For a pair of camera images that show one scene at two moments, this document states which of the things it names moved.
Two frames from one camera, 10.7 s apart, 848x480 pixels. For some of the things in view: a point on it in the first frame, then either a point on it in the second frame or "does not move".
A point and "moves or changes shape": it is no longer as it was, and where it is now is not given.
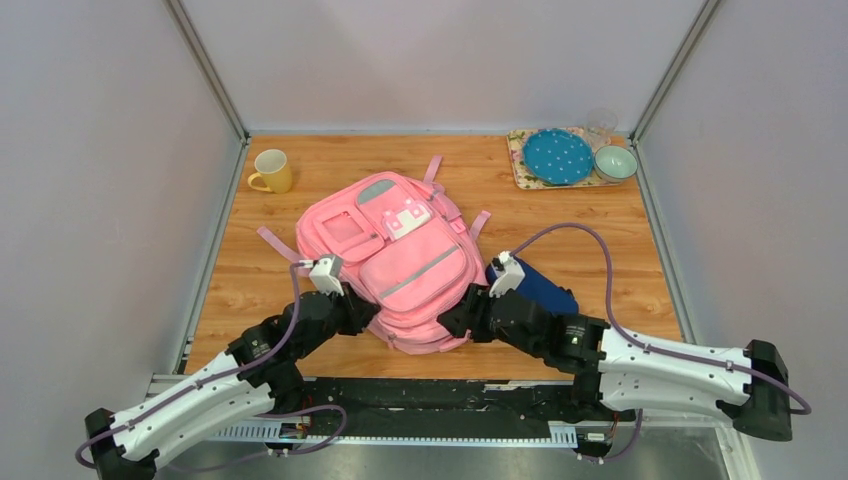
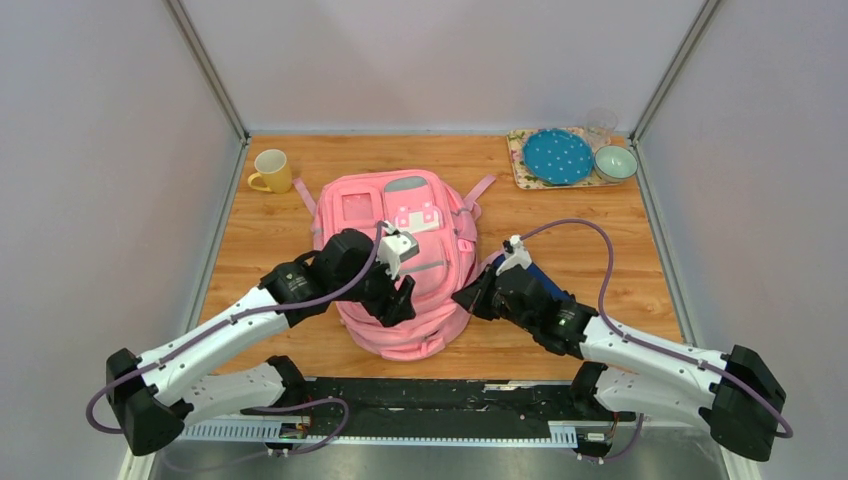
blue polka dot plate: (557, 156) does not move
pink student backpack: (403, 245) moves or changes shape
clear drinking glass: (600, 124) does not move
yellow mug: (274, 171) does not move
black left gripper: (359, 311) → (392, 306)
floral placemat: (524, 180) does not move
